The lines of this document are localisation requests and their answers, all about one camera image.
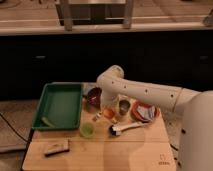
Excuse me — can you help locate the green plastic cup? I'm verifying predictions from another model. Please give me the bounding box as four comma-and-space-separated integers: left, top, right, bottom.
80, 122, 94, 138

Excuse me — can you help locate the white handled dish brush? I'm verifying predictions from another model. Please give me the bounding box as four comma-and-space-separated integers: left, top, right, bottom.
109, 122, 145, 136

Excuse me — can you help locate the dark red bowl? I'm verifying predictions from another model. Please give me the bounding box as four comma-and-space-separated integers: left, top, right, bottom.
87, 87, 102, 108

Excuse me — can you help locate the green plastic tray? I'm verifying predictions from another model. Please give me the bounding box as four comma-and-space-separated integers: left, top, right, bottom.
32, 83, 83, 131

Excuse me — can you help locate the orange apple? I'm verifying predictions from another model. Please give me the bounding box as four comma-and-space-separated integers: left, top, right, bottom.
103, 108, 115, 119

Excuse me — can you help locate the red plate with cloth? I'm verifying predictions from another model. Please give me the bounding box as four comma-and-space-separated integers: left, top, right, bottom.
131, 101, 160, 123

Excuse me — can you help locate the wooden block with dark base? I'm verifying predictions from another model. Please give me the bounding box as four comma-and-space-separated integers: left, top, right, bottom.
44, 140, 69, 157

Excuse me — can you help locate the small metal cup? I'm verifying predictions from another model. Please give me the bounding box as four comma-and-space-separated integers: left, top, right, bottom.
119, 100, 130, 116

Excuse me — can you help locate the green vegetable in tray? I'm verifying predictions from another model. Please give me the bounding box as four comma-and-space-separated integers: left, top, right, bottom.
41, 117, 55, 128

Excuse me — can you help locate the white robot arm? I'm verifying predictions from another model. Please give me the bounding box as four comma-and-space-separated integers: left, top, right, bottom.
97, 65, 213, 171

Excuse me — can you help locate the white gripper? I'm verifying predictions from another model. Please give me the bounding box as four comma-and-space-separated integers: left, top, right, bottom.
100, 91, 118, 108

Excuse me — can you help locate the black cable left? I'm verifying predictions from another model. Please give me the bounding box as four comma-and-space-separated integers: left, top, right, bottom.
0, 112, 31, 144

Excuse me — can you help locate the wooden shelf frame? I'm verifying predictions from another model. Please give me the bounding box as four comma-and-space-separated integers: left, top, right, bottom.
54, 0, 134, 31

